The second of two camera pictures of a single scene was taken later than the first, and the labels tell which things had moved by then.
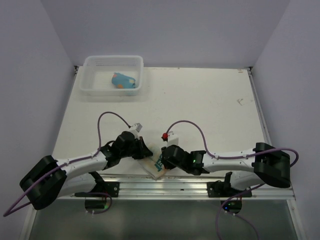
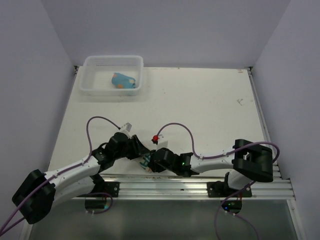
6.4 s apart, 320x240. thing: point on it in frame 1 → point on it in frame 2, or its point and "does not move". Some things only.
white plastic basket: [97, 72] does not move
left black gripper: [143, 151] does not move
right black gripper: [167, 164] → [154, 166]
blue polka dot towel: [122, 81] does not move
